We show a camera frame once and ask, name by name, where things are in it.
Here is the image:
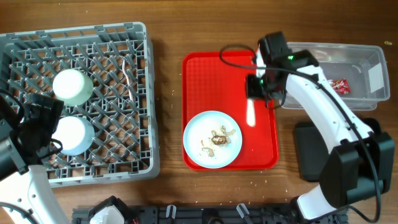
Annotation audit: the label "light blue bowl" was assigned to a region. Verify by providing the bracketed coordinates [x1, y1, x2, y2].
[52, 116, 95, 156]

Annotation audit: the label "light green bowl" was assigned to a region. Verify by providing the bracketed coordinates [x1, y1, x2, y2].
[52, 69, 93, 106]

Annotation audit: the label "white plastic spoon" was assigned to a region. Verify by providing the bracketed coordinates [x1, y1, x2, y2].
[246, 99, 256, 127]

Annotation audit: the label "red snack wrapper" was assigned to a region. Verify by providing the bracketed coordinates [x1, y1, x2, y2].
[328, 78, 351, 95]

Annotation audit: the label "white plastic fork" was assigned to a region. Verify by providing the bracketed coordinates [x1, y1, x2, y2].
[122, 59, 134, 102]

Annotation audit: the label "light blue plate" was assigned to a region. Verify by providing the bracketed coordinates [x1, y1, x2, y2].
[183, 111, 243, 169]

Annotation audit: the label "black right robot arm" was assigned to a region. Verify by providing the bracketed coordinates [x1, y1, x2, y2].
[246, 32, 395, 223]

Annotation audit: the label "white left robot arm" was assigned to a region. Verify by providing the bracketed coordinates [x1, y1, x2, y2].
[1, 90, 69, 223]

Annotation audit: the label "grey dishwasher rack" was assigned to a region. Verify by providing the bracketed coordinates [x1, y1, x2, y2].
[1, 22, 160, 187]

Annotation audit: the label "red plastic tray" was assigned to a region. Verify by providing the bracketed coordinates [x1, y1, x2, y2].
[182, 50, 279, 171]

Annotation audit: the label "clear plastic bin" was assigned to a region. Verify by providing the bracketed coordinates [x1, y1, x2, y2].
[287, 42, 390, 111]

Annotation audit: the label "black plastic tray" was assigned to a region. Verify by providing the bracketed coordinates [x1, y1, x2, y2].
[293, 118, 394, 187]

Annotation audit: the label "food scraps on plate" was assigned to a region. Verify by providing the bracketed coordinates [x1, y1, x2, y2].
[200, 126, 236, 157]

